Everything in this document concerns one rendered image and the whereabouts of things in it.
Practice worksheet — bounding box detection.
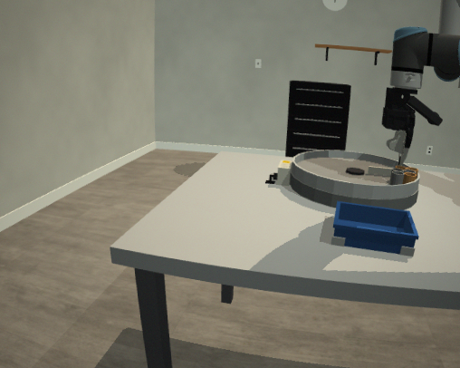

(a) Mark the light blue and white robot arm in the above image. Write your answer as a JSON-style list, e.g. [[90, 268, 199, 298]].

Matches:
[[390, 0, 460, 126]]

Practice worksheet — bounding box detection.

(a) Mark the blue crate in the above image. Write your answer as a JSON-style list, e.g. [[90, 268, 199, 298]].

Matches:
[[331, 201, 418, 257]]

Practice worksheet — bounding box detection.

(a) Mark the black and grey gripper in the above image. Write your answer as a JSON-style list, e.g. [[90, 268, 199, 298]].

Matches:
[[382, 87, 417, 166]]

